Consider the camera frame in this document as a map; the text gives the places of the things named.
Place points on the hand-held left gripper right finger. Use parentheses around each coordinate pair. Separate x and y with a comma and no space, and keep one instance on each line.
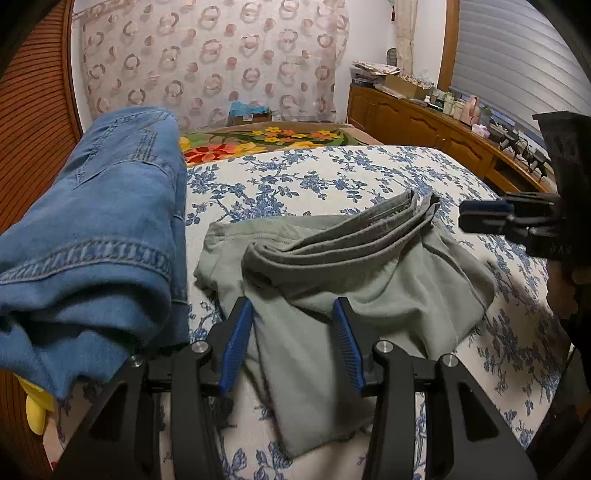
(348,350)

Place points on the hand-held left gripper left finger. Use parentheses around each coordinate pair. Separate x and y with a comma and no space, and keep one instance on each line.
(238,341)

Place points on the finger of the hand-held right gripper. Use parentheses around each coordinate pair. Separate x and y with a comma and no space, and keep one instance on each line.
(489,225)
(489,207)

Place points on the grey-green polo shirt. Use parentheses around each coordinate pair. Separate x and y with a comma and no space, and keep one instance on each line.
(392,286)

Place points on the person's right hand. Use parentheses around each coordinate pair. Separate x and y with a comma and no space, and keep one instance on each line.
(561,290)

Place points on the black devices on sideboard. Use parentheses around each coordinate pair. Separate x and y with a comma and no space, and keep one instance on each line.
(521,147)

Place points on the pink tissue pack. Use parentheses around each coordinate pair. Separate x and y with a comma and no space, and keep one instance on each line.
(480,130)

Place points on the group of small bottles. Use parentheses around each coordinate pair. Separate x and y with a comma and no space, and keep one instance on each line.
(448,101)

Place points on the wooden sideboard cabinet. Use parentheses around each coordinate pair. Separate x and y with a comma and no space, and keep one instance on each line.
(415,120)

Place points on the grey window blind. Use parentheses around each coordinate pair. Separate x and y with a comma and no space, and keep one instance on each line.
(508,55)

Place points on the open cardboard box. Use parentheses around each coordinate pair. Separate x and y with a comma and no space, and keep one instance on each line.
(406,85)

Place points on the blue floral bed sheet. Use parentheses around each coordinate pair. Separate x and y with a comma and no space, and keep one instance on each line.
(323,175)

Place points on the stack of papers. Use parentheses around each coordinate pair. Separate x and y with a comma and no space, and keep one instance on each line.
(374,71)

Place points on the small round fan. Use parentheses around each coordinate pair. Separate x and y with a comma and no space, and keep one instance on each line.
(391,56)

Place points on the blue denim jeans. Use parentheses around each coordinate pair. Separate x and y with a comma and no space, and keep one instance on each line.
(92,230)

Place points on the cream tied window curtain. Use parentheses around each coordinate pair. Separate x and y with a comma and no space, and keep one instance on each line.
(406,37)

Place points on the colourful flower blanket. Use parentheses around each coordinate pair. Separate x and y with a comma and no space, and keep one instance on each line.
(258,138)

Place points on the yellow plush toy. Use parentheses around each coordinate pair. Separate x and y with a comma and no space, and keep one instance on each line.
(37,410)

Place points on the circle patterned sheer curtain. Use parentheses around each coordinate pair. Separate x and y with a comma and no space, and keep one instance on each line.
(207,60)

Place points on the wooden window frame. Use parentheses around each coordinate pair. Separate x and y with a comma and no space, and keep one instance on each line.
(449,46)

